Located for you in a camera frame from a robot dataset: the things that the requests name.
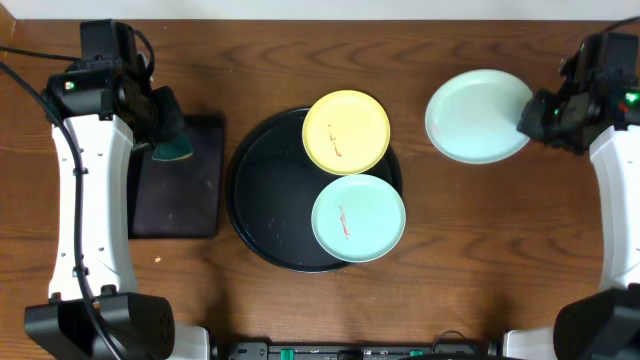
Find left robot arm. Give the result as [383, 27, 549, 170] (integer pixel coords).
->
[24, 20, 215, 359]

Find rectangular black tray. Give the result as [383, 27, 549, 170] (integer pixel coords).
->
[127, 112, 226, 239]

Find green yellow sponge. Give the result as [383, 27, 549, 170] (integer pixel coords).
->
[152, 133, 193, 162]

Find light green plate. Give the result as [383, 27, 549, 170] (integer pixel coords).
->
[311, 174, 406, 263]
[424, 69, 533, 165]

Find round black tray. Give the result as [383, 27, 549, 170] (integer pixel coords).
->
[226, 108, 402, 273]

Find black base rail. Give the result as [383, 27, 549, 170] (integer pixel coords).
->
[220, 330, 502, 360]

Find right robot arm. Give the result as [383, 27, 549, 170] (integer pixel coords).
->
[497, 30, 639, 359]

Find yellow plate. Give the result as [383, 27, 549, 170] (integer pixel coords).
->
[302, 90, 391, 175]

